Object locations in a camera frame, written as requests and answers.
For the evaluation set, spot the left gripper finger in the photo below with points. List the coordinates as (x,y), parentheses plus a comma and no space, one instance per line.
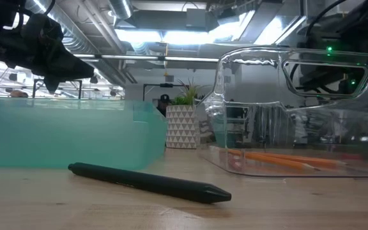
(54,81)
(70,62)

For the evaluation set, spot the clear plastic bin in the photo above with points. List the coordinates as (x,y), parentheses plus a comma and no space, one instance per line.
(299,127)

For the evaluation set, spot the black pen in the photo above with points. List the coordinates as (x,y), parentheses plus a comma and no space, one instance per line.
(155,183)

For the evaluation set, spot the teal plastic bin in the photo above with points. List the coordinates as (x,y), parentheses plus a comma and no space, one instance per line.
(59,134)

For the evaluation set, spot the bright ceiling light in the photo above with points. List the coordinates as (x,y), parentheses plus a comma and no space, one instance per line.
(177,37)

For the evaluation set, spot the silver horizontal pipe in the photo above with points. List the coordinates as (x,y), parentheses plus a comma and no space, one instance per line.
(133,57)

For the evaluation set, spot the silver ventilation duct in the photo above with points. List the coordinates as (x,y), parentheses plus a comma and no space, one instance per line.
(120,8)

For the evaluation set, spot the green spiky plant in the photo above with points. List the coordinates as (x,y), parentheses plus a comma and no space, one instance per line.
(187,96)

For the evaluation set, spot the person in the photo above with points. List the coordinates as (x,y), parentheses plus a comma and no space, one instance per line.
(165,102)
(18,94)

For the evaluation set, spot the orange pencil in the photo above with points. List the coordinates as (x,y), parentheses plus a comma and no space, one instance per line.
(324,160)
(283,162)

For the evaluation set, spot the black background frame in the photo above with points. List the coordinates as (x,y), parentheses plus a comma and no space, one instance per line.
(166,85)

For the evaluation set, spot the white grey patterned pot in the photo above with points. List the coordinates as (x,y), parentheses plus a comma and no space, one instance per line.
(182,127)

